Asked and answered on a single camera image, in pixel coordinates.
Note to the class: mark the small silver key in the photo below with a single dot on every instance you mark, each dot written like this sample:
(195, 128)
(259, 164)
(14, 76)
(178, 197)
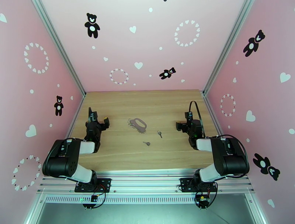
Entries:
(159, 132)
(147, 144)

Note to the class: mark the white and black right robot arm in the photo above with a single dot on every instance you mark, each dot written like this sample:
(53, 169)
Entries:
(230, 161)

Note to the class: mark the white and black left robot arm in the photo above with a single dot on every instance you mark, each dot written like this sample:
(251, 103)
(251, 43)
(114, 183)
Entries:
(60, 161)

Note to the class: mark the small black circuit board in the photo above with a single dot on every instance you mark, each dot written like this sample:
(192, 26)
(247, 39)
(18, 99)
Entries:
(94, 198)

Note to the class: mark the black board with yellow connector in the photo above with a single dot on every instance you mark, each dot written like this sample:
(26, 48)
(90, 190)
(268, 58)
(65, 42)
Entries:
(202, 199)

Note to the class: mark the perforated metal strip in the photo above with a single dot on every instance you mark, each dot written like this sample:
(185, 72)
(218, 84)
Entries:
(138, 199)

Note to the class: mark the grey metal panel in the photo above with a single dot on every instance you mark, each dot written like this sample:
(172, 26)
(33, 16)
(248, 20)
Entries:
(147, 214)

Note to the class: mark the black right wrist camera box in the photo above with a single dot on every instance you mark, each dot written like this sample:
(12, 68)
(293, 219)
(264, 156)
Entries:
(189, 116)

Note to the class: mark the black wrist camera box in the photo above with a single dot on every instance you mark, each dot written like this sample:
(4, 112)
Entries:
(94, 116)
(189, 116)

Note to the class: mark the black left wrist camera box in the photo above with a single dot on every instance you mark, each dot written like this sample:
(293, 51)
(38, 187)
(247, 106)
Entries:
(94, 116)

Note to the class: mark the aluminium side rail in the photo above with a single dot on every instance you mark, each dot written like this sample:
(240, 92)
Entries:
(75, 116)

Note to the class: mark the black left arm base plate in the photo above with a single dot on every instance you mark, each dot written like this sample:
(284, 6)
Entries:
(106, 184)

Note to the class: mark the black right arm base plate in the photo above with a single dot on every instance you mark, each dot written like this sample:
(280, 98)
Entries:
(184, 184)

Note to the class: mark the aluminium front rail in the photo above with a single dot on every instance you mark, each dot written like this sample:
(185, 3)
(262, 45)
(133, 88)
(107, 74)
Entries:
(147, 182)

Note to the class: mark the aluminium corner post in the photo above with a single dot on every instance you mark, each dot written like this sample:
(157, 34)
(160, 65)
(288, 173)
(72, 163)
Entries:
(58, 43)
(229, 43)

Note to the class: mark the aluminium frame leg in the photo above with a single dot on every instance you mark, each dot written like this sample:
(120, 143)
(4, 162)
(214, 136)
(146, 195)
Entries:
(34, 211)
(258, 211)

